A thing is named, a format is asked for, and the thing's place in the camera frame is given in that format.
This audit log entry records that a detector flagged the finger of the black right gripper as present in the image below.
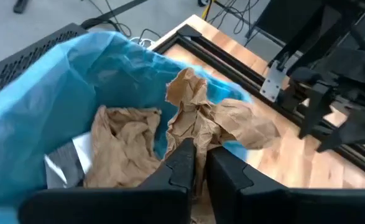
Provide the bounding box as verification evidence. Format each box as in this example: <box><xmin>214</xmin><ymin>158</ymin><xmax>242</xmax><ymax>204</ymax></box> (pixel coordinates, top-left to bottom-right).
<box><xmin>316</xmin><ymin>108</ymin><xmax>365</xmax><ymax>154</ymax></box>
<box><xmin>298</xmin><ymin>82</ymin><xmax>333</xmax><ymax>140</ymax></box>

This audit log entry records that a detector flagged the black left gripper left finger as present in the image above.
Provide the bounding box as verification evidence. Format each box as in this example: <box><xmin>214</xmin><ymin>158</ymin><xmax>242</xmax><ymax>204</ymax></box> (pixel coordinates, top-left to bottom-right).
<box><xmin>17</xmin><ymin>138</ymin><xmax>198</xmax><ymax>224</ymax></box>

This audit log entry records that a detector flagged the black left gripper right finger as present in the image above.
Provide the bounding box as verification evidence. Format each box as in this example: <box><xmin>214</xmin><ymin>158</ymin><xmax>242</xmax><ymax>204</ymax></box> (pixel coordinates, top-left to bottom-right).
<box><xmin>205</xmin><ymin>146</ymin><xmax>365</xmax><ymax>224</ymax></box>

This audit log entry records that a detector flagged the brown paper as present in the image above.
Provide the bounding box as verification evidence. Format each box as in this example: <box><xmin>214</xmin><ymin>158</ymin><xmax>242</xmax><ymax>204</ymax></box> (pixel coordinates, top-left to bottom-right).
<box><xmin>164</xmin><ymin>67</ymin><xmax>282</xmax><ymax>224</ymax></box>
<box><xmin>83</xmin><ymin>105</ymin><xmax>164</xmax><ymax>190</ymax></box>

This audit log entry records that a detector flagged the white black paper scrap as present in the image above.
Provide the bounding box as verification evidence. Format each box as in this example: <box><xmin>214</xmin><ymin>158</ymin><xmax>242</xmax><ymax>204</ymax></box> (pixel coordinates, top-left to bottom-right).
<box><xmin>43</xmin><ymin>132</ymin><xmax>93</xmax><ymax>190</ymax></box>

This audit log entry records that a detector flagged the blue liner bag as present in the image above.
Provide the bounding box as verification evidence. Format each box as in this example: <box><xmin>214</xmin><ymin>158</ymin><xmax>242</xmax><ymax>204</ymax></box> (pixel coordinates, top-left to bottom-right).
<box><xmin>0</xmin><ymin>30</ymin><xmax>254</xmax><ymax>224</ymax></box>

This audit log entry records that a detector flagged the black equipment cart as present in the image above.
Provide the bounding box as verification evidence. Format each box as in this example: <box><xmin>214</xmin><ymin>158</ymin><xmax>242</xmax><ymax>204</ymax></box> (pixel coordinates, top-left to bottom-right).
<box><xmin>247</xmin><ymin>0</ymin><xmax>325</xmax><ymax>47</ymax></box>

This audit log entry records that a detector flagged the white power strip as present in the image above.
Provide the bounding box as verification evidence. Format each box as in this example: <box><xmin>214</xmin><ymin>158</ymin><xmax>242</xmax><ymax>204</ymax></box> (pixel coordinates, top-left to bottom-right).
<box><xmin>129</xmin><ymin>36</ymin><xmax>154</xmax><ymax>50</ymax></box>

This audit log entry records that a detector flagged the black perforated floor mat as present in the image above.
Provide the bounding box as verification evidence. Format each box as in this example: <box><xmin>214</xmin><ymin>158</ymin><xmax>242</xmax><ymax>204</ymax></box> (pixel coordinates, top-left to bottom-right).
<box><xmin>0</xmin><ymin>22</ymin><xmax>89</xmax><ymax>106</ymax></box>

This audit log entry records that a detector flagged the black power strip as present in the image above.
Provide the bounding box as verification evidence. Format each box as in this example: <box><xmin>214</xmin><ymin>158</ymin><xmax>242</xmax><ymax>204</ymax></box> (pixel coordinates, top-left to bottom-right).
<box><xmin>12</xmin><ymin>0</ymin><xmax>30</xmax><ymax>14</ymax></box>

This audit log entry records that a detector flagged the silver metal bracket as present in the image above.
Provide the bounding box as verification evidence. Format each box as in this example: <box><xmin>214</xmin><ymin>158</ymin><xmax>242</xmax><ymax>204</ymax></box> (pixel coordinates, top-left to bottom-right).
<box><xmin>259</xmin><ymin>60</ymin><xmax>288</xmax><ymax>103</ymax></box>

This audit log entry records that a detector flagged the yellow cable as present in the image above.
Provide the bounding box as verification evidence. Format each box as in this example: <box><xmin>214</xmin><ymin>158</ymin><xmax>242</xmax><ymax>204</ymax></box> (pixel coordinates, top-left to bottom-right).
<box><xmin>201</xmin><ymin>0</ymin><xmax>215</xmax><ymax>20</ymax></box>

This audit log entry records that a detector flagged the black cable coil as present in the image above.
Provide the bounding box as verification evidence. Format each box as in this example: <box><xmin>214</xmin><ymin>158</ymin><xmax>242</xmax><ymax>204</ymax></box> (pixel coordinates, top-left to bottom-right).
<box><xmin>80</xmin><ymin>17</ymin><xmax>132</xmax><ymax>39</ymax></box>

